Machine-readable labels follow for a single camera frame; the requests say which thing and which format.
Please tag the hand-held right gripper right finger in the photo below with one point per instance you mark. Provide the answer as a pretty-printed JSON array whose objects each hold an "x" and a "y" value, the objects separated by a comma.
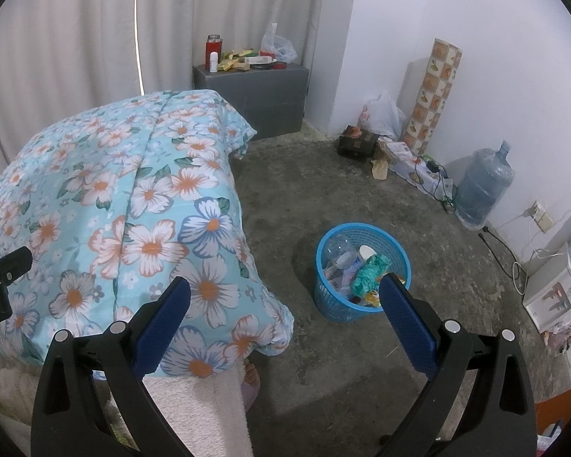
[{"x": 407, "y": 328}]

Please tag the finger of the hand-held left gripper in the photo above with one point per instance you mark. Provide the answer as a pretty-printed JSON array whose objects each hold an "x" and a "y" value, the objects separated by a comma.
[{"x": 9, "y": 264}]

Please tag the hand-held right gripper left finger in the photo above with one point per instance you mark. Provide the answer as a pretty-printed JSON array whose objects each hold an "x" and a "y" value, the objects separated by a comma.
[{"x": 164, "y": 323}]

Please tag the blue plastic basket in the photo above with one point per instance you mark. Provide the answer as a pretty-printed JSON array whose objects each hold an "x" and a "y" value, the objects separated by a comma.
[{"x": 333, "y": 300}]

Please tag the white paper cup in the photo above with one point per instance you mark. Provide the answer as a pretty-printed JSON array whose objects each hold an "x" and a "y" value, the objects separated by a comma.
[{"x": 367, "y": 251}]

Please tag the yellow snack packet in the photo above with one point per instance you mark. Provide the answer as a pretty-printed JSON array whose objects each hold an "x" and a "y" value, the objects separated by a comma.
[{"x": 373, "y": 299}]

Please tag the green snack packet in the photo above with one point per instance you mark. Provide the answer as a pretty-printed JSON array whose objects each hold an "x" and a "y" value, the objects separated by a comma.
[{"x": 369, "y": 273}]

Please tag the white pink printed wrapper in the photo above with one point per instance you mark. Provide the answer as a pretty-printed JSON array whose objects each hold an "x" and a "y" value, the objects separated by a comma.
[{"x": 340, "y": 281}]

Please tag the person's foot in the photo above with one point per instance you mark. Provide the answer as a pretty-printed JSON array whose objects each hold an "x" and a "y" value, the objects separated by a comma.
[{"x": 251, "y": 376}]

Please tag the floral blue blanket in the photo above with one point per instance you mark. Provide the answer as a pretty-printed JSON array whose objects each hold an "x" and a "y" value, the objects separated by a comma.
[{"x": 123, "y": 176}]

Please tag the white water dispenser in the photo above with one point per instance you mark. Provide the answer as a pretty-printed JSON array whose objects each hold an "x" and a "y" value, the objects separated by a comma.
[{"x": 549, "y": 290}]

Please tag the printed plastic packet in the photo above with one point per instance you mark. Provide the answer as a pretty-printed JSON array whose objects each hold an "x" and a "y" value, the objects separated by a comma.
[{"x": 561, "y": 335}]

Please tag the tan paper bag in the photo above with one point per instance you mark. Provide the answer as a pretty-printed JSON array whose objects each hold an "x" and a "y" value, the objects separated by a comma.
[{"x": 379, "y": 169}]

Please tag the empty blue water jug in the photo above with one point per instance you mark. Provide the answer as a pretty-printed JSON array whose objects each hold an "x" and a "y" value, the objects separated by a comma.
[{"x": 485, "y": 185}]

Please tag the black charger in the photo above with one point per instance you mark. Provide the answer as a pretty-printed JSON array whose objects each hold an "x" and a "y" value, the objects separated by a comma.
[{"x": 433, "y": 165}]

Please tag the orange cardboard sheet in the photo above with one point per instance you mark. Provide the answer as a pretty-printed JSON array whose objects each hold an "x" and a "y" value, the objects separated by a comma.
[{"x": 561, "y": 404}]

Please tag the dark brown box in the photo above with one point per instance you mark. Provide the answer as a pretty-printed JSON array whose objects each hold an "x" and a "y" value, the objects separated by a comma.
[{"x": 357, "y": 140}]

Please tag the white plastic shopping bag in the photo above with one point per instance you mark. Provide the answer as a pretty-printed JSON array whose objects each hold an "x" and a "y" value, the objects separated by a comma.
[{"x": 380, "y": 116}]

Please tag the tile patterned roll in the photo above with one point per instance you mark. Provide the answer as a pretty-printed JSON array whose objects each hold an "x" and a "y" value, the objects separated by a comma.
[{"x": 433, "y": 95}]

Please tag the white pleated curtain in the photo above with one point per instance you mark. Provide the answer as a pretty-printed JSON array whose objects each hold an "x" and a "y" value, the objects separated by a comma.
[{"x": 76, "y": 33}]

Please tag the grey cabinet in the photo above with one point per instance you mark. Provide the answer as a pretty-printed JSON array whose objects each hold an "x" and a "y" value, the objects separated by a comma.
[{"x": 266, "y": 100}]

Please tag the small white bottle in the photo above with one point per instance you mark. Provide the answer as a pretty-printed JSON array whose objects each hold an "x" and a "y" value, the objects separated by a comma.
[{"x": 213, "y": 63}]

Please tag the pile of yellow snack packets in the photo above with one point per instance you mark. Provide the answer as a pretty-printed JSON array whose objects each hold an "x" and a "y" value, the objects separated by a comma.
[{"x": 233, "y": 62}]

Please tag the white tube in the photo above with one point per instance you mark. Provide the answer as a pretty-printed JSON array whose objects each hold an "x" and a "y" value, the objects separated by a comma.
[{"x": 259, "y": 60}]

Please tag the red flask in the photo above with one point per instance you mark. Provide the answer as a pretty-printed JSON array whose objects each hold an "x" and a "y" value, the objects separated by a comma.
[{"x": 214, "y": 44}]

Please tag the clear plastic bag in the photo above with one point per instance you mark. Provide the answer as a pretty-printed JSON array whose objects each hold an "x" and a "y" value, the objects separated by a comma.
[{"x": 280, "y": 47}]

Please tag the white wall socket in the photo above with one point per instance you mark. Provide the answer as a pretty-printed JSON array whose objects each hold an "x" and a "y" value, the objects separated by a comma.
[{"x": 541, "y": 216}]

